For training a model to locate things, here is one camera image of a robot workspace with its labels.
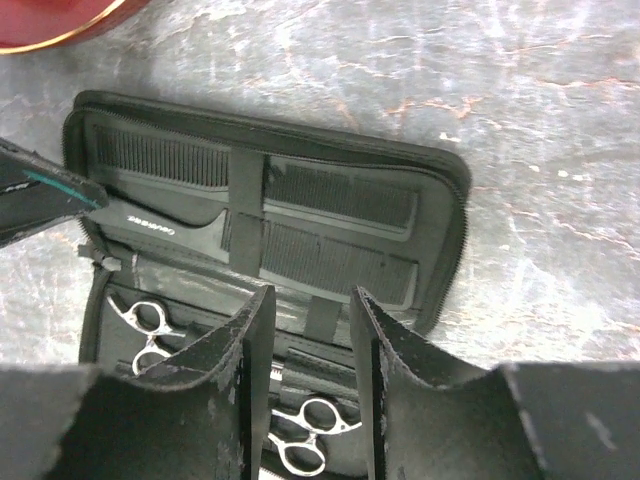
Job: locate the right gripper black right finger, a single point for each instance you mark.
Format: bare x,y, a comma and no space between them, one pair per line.
428,414

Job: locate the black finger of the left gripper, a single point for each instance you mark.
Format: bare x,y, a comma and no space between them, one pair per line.
37,194

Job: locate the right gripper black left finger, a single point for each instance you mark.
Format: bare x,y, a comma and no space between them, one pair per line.
200,414

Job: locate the silver hair scissors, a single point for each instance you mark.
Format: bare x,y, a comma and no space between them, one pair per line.
304,421

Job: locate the black handled comb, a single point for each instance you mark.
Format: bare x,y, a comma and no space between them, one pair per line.
181,180

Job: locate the black zip tool case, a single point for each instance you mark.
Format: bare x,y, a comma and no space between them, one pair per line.
312,267

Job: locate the black straight comb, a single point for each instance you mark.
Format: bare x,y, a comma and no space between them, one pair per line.
354,198

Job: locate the red round tray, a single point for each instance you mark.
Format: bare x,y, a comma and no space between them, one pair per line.
28,26

